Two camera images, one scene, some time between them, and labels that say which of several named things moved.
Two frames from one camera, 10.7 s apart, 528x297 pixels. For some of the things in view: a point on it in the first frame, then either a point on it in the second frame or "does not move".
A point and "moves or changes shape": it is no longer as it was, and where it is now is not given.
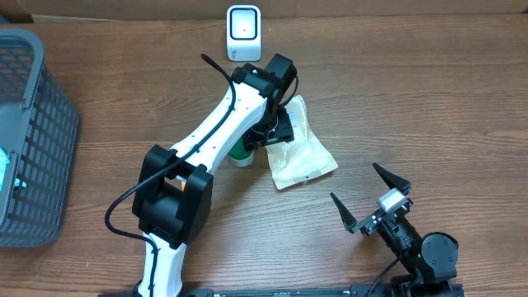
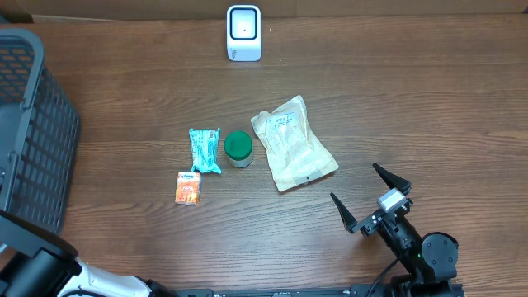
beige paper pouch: (302, 158) does not move
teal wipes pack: (4, 162) moves or changes shape
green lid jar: (240, 156) does not move
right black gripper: (367, 224) does not move
